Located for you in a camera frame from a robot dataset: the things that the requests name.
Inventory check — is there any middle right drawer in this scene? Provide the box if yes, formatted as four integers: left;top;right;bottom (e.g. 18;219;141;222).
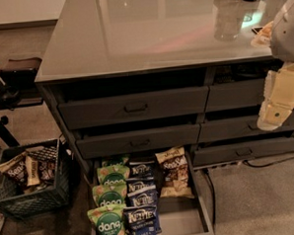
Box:
198;112;294;142

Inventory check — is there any blue kettle bag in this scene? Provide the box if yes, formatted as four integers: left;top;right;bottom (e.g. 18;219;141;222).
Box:
128;186;157;207
126;178;155;193
129;161;155;178
123;205;158;235

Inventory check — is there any tan snack bag in crate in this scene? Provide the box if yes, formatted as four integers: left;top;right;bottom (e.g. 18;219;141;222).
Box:
26;156;40;186

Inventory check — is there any green dang bag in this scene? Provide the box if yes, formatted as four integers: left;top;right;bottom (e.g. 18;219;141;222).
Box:
93;182;127;207
87;203;126;235
97;164;130;185

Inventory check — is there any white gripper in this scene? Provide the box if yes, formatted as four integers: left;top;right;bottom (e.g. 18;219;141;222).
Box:
257;62;294;131

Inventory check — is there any brown chip bag in crate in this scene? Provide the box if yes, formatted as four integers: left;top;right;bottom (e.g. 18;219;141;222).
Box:
0;152;28;188

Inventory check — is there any grey drawer cabinet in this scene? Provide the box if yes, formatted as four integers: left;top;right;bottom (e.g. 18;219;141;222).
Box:
36;0;294;173

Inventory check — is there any middle left drawer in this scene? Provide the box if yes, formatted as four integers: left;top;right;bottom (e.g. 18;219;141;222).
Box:
76;124;200;159

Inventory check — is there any black white fiducial marker board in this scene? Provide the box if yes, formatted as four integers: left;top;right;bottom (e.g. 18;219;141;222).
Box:
251;21;273;47

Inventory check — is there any green bag at back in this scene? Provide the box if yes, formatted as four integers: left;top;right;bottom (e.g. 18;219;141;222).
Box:
102;155;129;167

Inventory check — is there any brown sea salt chip bag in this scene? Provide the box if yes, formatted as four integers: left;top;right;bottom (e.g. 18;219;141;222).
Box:
156;146;193;198

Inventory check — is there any dark plastic crate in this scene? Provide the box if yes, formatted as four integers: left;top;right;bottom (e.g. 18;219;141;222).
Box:
0;139;70;220

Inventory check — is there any bottom right drawer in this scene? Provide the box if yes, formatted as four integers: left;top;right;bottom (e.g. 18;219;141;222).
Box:
192;136;294;167

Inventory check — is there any black stand equipment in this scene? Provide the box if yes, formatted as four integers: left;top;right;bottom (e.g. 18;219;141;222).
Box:
0;57;43;146

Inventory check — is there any black cable on floor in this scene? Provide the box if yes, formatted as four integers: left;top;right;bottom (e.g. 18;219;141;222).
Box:
242;150;294;170

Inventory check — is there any top right drawer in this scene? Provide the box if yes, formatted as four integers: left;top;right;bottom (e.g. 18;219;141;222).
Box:
206;79;264;113

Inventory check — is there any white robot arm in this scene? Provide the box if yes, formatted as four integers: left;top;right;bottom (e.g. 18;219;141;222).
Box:
251;0;294;131

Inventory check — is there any green dang bag rear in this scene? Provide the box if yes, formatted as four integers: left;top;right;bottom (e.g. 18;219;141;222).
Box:
97;164;130;185

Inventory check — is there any green dang bag middle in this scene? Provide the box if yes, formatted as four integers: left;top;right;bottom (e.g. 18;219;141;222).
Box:
93;182;127;207

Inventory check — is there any open bottom left drawer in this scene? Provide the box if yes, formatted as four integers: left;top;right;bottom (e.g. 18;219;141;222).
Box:
85;149;216;235

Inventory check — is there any green dang bag front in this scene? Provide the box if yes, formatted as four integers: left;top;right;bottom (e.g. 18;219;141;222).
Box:
87;203;126;235

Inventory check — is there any top left drawer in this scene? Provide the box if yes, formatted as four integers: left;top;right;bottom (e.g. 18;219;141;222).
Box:
57;87;209;129

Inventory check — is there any blue kettle bag rear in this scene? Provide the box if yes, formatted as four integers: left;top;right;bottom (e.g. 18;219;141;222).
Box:
129;161;155;178

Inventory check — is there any blue kettle bag front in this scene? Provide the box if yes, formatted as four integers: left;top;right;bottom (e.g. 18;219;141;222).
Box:
123;205;158;235

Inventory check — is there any dark chip bag in crate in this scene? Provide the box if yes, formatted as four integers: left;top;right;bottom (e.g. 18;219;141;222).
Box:
38;161;56;181

